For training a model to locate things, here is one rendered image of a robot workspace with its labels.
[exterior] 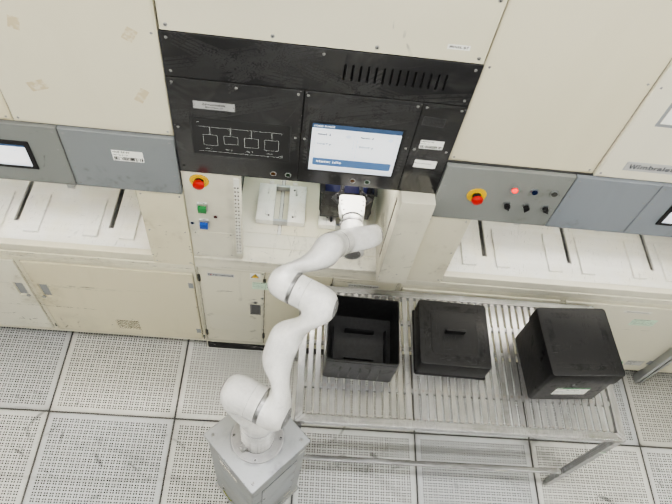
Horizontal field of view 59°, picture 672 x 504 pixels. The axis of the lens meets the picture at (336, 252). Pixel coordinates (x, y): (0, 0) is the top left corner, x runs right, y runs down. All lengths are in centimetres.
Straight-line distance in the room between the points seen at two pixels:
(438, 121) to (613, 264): 135
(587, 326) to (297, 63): 150
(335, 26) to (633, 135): 99
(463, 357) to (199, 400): 140
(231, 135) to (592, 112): 110
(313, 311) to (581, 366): 110
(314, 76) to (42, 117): 86
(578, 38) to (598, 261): 137
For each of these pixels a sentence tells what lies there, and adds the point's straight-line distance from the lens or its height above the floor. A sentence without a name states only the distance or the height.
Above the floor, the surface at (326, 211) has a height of 98.
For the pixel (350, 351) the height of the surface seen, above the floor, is 77.
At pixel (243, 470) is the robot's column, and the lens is 228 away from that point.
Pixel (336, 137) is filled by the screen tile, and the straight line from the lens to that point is 191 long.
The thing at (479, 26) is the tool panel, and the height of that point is 207.
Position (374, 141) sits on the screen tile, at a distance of 192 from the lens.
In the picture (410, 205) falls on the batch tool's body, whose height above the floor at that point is 139.
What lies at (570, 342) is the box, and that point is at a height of 101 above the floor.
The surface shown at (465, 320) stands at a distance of 252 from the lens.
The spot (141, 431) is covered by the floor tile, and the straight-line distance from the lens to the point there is 317.
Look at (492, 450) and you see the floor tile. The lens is 330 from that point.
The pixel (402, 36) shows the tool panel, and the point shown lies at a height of 201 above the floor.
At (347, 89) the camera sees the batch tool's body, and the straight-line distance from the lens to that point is 179.
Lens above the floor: 298
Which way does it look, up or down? 56 degrees down
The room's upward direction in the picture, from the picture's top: 11 degrees clockwise
